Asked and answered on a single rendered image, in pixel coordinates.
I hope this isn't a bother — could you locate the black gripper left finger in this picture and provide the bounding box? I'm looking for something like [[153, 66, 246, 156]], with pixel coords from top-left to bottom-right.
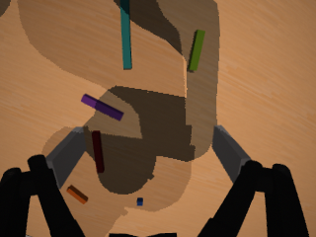
[[0, 126, 87, 237]]

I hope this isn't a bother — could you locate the lime green rod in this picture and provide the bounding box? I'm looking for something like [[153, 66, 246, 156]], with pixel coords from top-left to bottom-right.
[[188, 30, 205, 71]]

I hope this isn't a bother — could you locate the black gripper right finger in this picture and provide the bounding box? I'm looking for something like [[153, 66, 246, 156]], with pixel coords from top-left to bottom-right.
[[197, 125, 309, 237]]

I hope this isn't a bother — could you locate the purple rod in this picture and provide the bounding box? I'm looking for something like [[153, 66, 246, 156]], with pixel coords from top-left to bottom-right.
[[81, 94, 124, 121]]

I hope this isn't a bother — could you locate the dark red rod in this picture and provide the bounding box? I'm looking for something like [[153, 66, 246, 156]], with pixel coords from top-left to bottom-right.
[[92, 130, 105, 173]]

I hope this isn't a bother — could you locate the turquoise rod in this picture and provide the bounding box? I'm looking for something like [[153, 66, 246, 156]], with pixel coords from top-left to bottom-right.
[[119, 0, 132, 68]]

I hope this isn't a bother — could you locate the orange rod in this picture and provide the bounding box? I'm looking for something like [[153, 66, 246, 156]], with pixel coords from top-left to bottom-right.
[[66, 185, 88, 204]]

